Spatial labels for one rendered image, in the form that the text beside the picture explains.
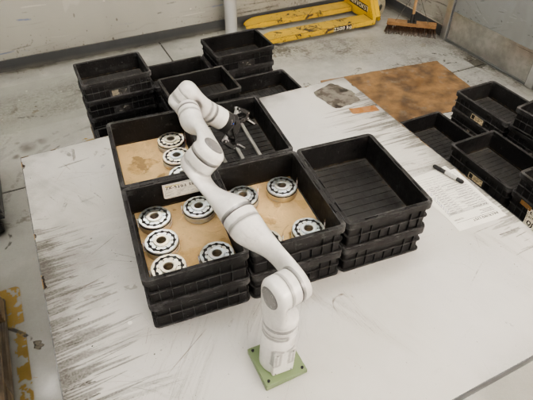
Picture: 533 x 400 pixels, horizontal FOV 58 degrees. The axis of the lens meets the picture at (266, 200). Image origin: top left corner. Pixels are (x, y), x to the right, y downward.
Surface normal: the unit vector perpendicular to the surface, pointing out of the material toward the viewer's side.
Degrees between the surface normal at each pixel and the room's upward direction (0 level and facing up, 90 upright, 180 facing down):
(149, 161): 0
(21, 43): 90
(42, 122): 0
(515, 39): 90
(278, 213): 0
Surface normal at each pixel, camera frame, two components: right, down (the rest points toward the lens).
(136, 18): 0.44, 0.61
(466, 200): 0.00, -0.74
